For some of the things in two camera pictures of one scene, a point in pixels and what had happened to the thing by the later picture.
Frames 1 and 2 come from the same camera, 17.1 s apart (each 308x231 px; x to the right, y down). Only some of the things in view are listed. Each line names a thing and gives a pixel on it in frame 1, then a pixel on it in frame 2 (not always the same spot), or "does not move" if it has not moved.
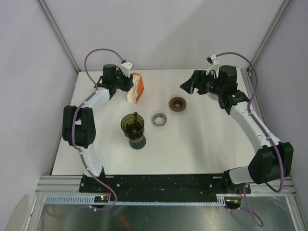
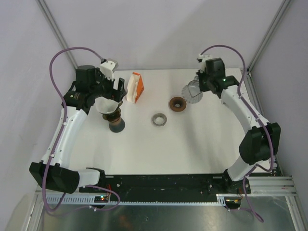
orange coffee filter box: x=134 y=93 does not move
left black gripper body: x=122 y=82 -> x=104 y=87
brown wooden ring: x=177 y=100 does not move
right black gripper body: x=208 y=83 does not move
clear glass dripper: x=212 y=96 -> x=192 y=92
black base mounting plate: x=127 y=186 does not move
